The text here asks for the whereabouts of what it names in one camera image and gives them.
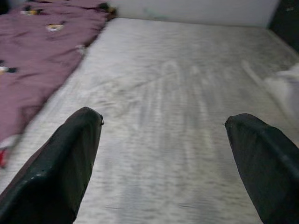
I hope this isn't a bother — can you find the white pillow green print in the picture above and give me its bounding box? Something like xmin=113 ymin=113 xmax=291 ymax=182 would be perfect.
xmin=264 ymin=64 xmax=299 ymax=119

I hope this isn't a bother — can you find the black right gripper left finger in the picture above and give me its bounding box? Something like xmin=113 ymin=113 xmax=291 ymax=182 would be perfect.
xmin=0 ymin=106 xmax=105 ymax=224

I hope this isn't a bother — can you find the grey patterned mattress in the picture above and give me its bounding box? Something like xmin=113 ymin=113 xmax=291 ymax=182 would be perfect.
xmin=0 ymin=18 xmax=299 ymax=224

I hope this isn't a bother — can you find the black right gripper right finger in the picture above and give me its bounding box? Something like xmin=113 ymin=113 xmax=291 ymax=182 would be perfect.
xmin=225 ymin=113 xmax=299 ymax=224

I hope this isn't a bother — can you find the purple cartoon print blanket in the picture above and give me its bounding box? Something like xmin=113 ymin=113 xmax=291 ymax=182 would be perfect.
xmin=0 ymin=0 xmax=117 ymax=169

